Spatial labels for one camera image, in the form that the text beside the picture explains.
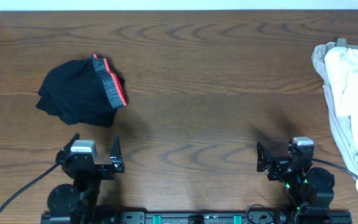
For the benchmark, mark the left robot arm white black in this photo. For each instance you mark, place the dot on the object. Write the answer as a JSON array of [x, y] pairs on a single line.
[[77, 202]]

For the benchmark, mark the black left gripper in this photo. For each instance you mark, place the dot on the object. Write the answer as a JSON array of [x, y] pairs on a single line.
[[103, 168]]

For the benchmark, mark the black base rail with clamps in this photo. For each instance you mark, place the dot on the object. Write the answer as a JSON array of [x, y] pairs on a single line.
[[252, 215]]

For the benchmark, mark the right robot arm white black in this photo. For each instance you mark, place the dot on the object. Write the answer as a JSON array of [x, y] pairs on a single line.
[[309, 189]]

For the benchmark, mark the dark navy leggings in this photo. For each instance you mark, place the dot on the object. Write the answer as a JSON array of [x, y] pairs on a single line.
[[84, 87]]

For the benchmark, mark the folded black polo shirt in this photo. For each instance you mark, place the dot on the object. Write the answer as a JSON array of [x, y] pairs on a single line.
[[50, 107]]

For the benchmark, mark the beige grey garment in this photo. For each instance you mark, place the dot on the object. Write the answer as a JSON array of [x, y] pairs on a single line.
[[340, 126]]

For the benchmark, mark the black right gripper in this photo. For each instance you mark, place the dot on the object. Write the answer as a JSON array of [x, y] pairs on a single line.
[[280, 163]]

